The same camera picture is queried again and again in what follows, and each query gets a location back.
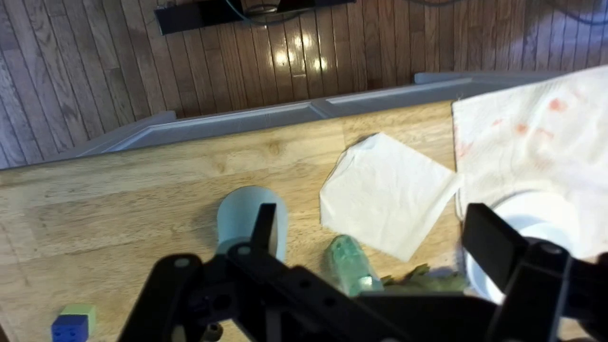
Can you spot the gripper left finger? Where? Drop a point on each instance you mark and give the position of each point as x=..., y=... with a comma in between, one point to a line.
x=247, y=285

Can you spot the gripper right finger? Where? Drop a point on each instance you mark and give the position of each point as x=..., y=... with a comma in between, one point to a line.
x=494, y=242

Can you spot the light blue cup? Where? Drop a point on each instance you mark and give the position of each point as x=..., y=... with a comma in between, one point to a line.
x=240, y=213

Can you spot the white bowl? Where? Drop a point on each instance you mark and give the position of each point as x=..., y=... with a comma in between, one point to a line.
x=534, y=211

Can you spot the olive green toy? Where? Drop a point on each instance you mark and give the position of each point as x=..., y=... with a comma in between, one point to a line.
x=427, y=281

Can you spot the clear green plastic bottle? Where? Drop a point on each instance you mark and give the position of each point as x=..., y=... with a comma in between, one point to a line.
x=349, y=259

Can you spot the white cloth with red spots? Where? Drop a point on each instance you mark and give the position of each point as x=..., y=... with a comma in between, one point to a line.
x=532, y=137

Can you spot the white paper napkin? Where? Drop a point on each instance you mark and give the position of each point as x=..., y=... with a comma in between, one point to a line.
x=384, y=194

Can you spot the light green block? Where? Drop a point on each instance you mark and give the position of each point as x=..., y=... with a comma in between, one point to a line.
x=83, y=311

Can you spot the blue block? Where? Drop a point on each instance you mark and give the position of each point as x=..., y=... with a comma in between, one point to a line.
x=70, y=328

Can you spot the black bar stand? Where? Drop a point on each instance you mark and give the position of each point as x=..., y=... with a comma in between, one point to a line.
x=204, y=14

